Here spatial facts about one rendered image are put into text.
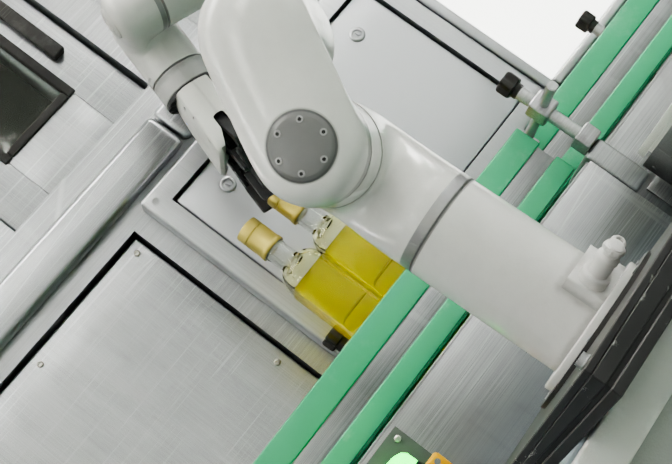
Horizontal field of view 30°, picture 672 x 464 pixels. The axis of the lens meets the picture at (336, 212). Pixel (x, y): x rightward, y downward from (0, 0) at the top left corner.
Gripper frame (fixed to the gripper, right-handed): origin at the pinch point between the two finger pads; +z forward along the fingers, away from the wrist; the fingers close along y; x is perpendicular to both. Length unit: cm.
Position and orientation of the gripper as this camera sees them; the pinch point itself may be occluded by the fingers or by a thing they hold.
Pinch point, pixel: (265, 188)
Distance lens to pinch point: 152.6
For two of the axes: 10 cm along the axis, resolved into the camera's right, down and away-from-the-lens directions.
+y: 0.5, -2.8, -9.6
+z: 6.0, 7.8, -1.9
